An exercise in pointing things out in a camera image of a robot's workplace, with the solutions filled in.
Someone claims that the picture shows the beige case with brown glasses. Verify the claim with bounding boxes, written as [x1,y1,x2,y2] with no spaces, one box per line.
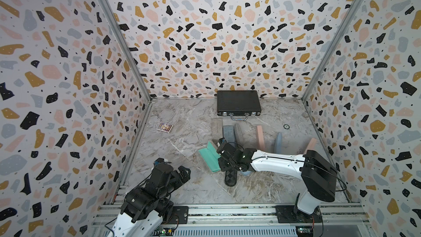
[234,124,244,145]

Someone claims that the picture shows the mint green glasses case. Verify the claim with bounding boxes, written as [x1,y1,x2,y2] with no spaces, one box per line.
[198,141,221,172]

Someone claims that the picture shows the grey case mint lining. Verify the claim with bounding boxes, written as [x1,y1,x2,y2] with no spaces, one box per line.
[223,126,236,143]

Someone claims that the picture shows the pink glasses case grey lining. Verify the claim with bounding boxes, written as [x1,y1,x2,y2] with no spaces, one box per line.
[256,125,265,151]

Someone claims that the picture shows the black case beige lining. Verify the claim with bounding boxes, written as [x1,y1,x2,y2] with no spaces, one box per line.
[224,170,237,187]

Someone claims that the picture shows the blue case with pink glasses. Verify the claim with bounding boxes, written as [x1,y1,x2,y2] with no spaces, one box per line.
[240,171,253,176]

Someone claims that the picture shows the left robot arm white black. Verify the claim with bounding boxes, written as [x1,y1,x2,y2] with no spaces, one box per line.
[105,162,191,237]

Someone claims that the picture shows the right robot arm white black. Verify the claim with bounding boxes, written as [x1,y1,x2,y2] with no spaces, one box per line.
[217,138,338,215]

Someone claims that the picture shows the closed pink glasses case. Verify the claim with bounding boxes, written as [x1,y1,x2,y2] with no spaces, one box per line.
[304,138,318,154]

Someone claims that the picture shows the black ribbed briefcase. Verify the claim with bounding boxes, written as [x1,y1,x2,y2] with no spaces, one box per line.
[217,91,262,116]

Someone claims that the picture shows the playing card box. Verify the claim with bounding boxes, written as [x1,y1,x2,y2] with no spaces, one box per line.
[157,122,173,133]

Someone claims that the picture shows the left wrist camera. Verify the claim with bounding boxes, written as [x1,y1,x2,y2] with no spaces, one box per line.
[145,158,174,196]

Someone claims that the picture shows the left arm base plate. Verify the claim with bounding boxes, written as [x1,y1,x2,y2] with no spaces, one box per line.
[162,206,189,225]

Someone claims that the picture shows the aluminium front rail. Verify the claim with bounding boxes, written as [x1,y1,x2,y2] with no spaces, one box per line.
[91,203,372,237]

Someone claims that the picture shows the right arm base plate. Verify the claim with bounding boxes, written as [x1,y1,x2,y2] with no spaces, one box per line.
[275,205,322,223]

